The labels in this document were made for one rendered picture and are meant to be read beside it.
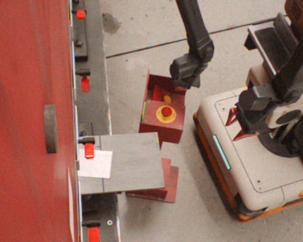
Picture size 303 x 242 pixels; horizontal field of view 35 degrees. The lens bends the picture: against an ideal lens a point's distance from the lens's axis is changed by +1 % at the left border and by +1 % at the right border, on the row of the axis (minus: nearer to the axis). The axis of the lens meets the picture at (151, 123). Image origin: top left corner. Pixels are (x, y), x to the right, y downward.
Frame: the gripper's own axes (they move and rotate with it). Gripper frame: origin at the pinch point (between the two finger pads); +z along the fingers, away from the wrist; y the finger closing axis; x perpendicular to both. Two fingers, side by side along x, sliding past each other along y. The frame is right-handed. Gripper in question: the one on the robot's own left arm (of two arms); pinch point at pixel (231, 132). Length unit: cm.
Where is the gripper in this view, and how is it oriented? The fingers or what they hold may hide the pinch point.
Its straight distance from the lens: 151.0
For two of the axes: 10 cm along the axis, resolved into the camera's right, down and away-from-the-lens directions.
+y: 3.4, 8.4, -4.2
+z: -5.1, 5.4, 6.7
